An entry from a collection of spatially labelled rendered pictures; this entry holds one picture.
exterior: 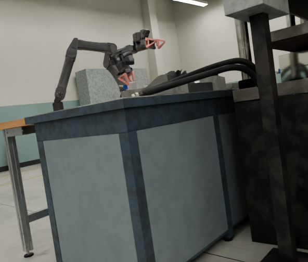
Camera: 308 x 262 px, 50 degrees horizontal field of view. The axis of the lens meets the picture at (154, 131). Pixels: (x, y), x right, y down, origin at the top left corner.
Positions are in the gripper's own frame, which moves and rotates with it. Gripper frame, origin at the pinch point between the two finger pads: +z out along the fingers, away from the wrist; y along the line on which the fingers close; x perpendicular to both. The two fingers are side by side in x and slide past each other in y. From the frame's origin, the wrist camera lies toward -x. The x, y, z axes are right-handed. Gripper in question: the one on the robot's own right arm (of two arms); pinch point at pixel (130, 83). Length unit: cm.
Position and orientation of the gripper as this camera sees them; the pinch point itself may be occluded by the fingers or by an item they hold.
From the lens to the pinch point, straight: 213.2
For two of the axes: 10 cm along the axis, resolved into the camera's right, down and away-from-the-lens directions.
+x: -6.4, 3.8, 6.7
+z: 4.9, 8.7, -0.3
